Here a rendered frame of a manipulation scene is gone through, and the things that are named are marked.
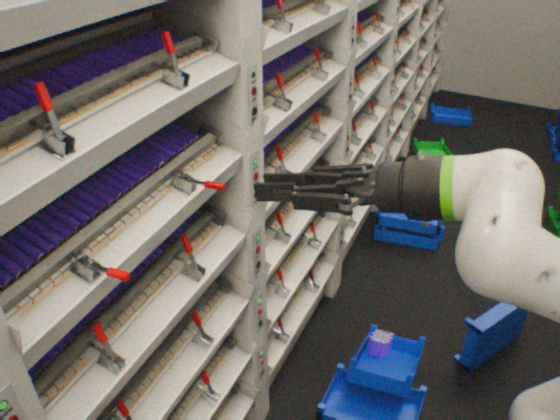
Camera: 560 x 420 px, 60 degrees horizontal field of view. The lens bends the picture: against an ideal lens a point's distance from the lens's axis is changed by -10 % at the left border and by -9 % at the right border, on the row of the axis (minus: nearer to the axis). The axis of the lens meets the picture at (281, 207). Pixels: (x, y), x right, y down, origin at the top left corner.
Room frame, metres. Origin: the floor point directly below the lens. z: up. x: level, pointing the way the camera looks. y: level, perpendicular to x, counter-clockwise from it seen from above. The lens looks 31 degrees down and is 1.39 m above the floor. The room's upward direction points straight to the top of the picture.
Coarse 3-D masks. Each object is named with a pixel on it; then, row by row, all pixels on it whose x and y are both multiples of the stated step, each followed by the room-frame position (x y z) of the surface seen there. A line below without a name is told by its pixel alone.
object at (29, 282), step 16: (208, 144) 0.94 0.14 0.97; (176, 160) 0.85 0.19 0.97; (192, 160) 0.89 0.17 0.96; (160, 176) 0.79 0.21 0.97; (144, 192) 0.74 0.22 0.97; (160, 192) 0.77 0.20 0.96; (112, 208) 0.69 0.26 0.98; (128, 208) 0.71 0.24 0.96; (96, 224) 0.64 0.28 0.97; (112, 224) 0.67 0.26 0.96; (80, 240) 0.60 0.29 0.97; (96, 240) 0.62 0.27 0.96; (48, 256) 0.56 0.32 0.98; (64, 256) 0.56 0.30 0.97; (32, 272) 0.52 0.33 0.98; (48, 272) 0.53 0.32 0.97; (16, 288) 0.49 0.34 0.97; (32, 288) 0.51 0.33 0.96; (0, 304) 0.46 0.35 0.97; (16, 304) 0.47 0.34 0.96; (32, 304) 0.48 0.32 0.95
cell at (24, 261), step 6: (0, 240) 0.56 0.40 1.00; (0, 246) 0.56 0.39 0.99; (6, 246) 0.56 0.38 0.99; (12, 246) 0.56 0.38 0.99; (6, 252) 0.55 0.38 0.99; (12, 252) 0.55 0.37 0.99; (18, 252) 0.55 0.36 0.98; (12, 258) 0.54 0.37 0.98; (18, 258) 0.54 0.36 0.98; (24, 258) 0.54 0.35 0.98; (30, 258) 0.55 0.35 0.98; (18, 264) 0.54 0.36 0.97; (24, 264) 0.54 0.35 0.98
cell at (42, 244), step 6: (18, 228) 0.60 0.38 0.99; (24, 228) 0.60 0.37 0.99; (18, 234) 0.59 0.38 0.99; (24, 234) 0.59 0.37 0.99; (30, 234) 0.59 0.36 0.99; (36, 234) 0.59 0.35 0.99; (30, 240) 0.59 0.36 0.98; (36, 240) 0.58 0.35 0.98; (42, 240) 0.59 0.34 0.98; (36, 246) 0.58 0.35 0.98; (42, 246) 0.58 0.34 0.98; (48, 246) 0.58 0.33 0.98; (54, 246) 0.59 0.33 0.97; (48, 252) 0.58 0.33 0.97
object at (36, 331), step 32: (160, 128) 0.98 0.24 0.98; (192, 128) 1.01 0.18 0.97; (224, 128) 0.98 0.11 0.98; (224, 160) 0.93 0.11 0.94; (128, 224) 0.69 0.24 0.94; (160, 224) 0.71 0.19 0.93; (96, 256) 0.60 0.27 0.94; (128, 256) 0.62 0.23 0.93; (64, 288) 0.53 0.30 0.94; (96, 288) 0.55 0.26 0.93; (32, 320) 0.47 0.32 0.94; (64, 320) 0.49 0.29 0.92; (32, 352) 0.43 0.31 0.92
